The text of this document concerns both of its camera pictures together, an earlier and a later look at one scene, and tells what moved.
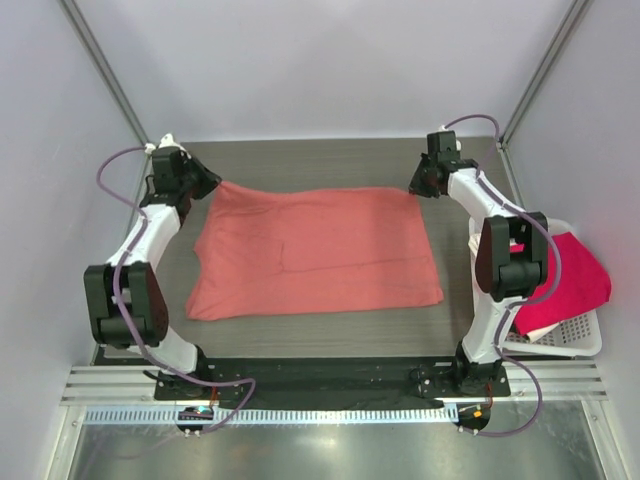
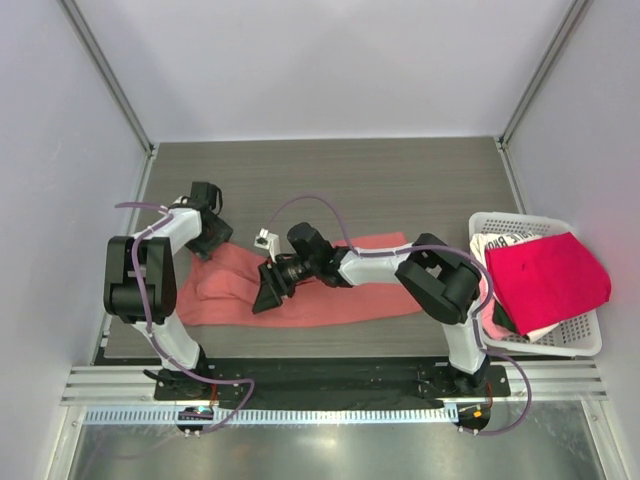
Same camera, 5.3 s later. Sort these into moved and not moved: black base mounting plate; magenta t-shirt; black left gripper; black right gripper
Moved: black left gripper; black right gripper
Not moved: magenta t-shirt; black base mounting plate
